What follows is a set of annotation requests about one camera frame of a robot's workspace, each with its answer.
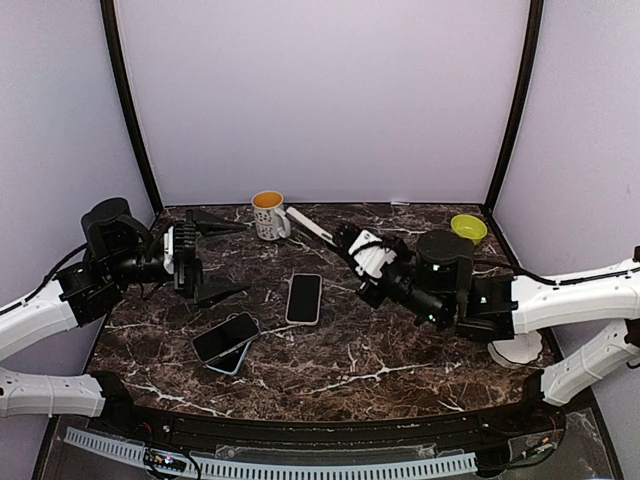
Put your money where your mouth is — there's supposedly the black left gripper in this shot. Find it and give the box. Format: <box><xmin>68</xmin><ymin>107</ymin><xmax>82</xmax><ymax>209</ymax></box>
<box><xmin>106</xmin><ymin>207</ymin><xmax>251</xmax><ymax>307</ymax></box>

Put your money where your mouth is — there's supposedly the white phone case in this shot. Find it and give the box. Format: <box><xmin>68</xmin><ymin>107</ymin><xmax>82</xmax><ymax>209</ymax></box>
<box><xmin>285</xmin><ymin>207</ymin><xmax>333</xmax><ymax>241</ymax></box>

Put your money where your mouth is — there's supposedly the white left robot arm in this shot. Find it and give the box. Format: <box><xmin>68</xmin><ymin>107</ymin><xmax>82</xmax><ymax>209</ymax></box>
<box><xmin>1</xmin><ymin>197</ymin><xmax>245</xmax><ymax>436</ymax></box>

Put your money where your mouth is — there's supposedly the black phone on top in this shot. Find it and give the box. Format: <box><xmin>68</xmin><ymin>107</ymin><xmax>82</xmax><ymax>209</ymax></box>
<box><xmin>192</xmin><ymin>312</ymin><xmax>261</xmax><ymax>364</ymax></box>

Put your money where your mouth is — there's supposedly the light blue phone case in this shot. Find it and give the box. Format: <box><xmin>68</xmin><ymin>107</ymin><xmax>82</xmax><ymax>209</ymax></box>
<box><xmin>205</xmin><ymin>342</ymin><xmax>252</xmax><ymax>376</ymax></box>

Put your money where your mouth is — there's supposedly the white spotted mug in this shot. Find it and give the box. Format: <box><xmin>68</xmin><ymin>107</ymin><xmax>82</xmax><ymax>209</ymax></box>
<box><xmin>251</xmin><ymin>191</ymin><xmax>291</xmax><ymax>241</ymax></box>

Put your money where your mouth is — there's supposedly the yellow-green bowl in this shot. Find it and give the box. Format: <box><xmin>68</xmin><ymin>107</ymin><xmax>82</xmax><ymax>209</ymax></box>
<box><xmin>450</xmin><ymin>214</ymin><xmax>488</xmax><ymax>245</ymax></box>

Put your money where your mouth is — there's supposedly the white scalloped dish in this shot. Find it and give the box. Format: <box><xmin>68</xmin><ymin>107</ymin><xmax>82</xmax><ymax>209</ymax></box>
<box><xmin>488</xmin><ymin>331</ymin><xmax>543</xmax><ymax>369</ymax></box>

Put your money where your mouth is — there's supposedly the grey slotted cable duct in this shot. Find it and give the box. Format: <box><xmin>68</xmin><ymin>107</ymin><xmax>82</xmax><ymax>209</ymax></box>
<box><xmin>64</xmin><ymin>427</ymin><xmax>478</xmax><ymax>479</ymax></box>

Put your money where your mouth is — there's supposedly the left black frame post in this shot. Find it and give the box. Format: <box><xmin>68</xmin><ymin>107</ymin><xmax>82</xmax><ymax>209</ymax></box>
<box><xmin>99</xmin><ymin>0</ymin><xmax>164</xmax><ymax>216</ymax></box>

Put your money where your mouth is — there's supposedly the black frame post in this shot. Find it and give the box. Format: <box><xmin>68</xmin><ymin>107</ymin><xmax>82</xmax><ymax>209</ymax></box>
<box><xmin>483</xmin><ymin>0</ymin><xmax>544</xmax><ymax>216</ymax></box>
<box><xmin>99</xmin><ymin>0</ymin><xmax>164</xmax><ymax>216</ymax></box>

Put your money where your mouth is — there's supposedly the black front rail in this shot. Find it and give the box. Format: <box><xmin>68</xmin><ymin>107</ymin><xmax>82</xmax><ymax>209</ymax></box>
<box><xmin>91</xmin><ymin>371</ymin><xmax>566</xmax><ymax>450</ymax></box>

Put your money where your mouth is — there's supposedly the right black frame post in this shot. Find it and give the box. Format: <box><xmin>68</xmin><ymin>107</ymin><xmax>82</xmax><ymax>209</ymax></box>
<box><xmin>483</xmin><ymin>0</ymin><xmax>544</xmax><ymax>216</ymax></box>

